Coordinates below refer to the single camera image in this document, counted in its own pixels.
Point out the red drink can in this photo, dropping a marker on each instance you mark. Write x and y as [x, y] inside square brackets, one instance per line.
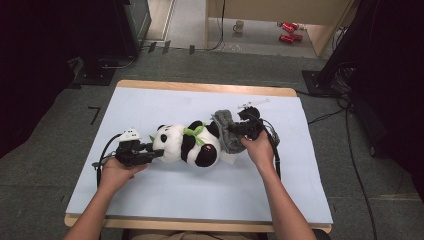
[288, 28]
[286, 38]
[295, 25]
[298, 37]

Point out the person's right hand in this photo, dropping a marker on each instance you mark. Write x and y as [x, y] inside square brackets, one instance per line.
[260, 151]

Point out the person's left hand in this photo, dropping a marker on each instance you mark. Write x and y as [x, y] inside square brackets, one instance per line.
[116, 175]

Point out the black stand base plate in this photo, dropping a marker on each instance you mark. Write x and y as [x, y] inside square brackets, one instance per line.
[316, 83]
[95, 76]

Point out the dark cabinet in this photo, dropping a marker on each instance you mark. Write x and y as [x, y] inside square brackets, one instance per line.
[136, 23]

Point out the black tape corner mark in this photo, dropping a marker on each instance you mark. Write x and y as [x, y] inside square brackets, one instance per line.
[96, 113]

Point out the beige mug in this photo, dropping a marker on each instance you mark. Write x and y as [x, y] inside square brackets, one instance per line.
[238, 26]

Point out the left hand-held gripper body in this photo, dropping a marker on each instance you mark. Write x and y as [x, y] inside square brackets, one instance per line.
[131, 155]

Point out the pale blue table mat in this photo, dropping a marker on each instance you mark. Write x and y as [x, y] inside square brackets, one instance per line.
[200, 193]

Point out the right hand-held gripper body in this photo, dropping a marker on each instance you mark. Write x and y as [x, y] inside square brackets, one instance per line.
[251, 128]

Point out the light wooden cabinet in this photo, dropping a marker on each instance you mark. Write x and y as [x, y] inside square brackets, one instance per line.
[283, 10]

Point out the wooden table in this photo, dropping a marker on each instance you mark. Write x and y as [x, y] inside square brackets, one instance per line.
[206, 87]

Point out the grey fluffy cloth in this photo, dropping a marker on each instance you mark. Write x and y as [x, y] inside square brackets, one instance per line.
[226, 133]

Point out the panda plush toy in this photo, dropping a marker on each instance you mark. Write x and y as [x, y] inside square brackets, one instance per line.
[196, 146]

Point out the black tape strip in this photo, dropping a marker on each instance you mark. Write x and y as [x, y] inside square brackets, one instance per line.
[191, 49]
[152, 47]
[166, 47]

